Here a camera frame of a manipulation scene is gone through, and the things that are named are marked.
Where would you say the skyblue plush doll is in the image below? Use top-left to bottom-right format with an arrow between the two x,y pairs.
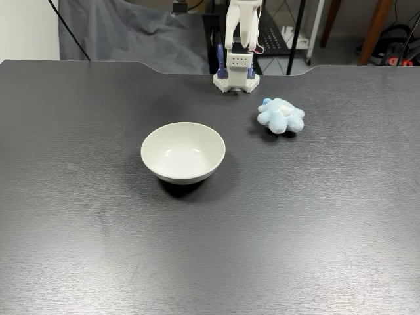
257,97 -> 306,135

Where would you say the small black camera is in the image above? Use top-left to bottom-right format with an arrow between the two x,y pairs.
171,0 -> 190,15

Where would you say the grey cloth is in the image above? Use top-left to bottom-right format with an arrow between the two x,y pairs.
58,0 -> 211,75

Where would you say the black tripod pole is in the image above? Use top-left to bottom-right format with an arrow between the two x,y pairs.
47,0 -> 93,61

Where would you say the white bowl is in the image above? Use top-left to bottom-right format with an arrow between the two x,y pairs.
140,121 -> 226,184

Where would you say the blue table clamp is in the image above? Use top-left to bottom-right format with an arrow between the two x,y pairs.
215,43 -> 228,80

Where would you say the black perforated panel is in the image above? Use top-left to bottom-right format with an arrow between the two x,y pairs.
258,6 -> 311,55

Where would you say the black vacuum cleaner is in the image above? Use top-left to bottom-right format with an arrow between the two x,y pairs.
369,22 -> 420,68

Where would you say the white metal cart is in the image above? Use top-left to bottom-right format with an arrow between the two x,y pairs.
262,0 -> 326,66

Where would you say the thin wooden leg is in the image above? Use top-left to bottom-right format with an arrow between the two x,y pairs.
320,0 -> 345,49

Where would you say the thick wooden leg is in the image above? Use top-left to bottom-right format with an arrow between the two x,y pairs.
356,0 -> 395,66

